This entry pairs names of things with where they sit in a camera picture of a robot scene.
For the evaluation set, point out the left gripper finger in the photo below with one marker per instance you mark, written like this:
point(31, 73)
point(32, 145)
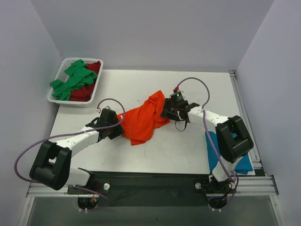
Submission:
point(164, 112)
point(115, 131)

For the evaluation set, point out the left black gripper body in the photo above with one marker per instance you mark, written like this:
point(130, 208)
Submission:
point(115, 132)

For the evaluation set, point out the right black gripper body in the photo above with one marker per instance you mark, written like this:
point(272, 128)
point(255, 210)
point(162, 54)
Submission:
point(165, 111)

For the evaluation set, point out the orange t shirt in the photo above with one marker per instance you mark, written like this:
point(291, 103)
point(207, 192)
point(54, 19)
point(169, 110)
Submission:
point(139, 123)

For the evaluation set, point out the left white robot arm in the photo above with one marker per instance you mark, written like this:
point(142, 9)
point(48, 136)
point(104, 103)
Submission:
point(52, 165)

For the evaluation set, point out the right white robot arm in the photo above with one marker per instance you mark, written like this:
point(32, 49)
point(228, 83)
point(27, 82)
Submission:
point(228, 140)

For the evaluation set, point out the dark red t shirt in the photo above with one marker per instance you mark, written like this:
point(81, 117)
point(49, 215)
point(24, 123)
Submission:
point(84, 94)

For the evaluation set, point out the green t shirt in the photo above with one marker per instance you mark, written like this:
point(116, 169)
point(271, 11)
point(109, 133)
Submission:
point(78, 76)

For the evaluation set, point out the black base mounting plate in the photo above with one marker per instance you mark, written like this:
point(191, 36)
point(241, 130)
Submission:
point(125, 189)

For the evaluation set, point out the aluminium frame rail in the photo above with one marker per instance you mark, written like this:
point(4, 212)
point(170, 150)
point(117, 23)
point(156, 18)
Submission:
point(160, 131)

